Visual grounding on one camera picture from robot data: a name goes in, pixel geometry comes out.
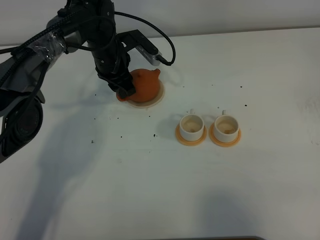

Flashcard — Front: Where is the beige round teapot coaster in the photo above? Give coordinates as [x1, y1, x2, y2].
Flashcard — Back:
[127, 81, 165, 109]

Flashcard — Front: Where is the right white teacup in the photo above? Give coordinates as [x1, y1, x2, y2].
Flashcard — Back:
[213, 110, 240, 143]

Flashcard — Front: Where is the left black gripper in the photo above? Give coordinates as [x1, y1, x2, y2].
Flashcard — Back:
[86, 0, 136, 99]

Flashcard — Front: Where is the right orange cup coaster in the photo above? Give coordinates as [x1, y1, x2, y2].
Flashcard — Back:
[208, 123, 242, 148]

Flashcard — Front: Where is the white teacup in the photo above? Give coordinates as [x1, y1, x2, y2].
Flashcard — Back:
[179, 109, 205, 142]
[213, 110, 240, 143]

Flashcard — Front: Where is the left orange cup coaster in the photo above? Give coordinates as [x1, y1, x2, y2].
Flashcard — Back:
[175, 125, 207, 147]

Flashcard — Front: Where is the orange cup coaster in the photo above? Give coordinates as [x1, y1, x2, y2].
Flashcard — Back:
[208, 123, 242, 148]
[175, 125, 207, 147]

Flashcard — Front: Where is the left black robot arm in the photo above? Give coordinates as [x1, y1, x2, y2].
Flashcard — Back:
[0, 0, 136, 161]

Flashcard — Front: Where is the left white teacup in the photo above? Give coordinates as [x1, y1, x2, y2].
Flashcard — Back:
[179, 109, 205, 142]

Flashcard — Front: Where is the brown clay teapot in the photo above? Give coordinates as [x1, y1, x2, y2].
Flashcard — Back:
[116, 68, 161, 103]

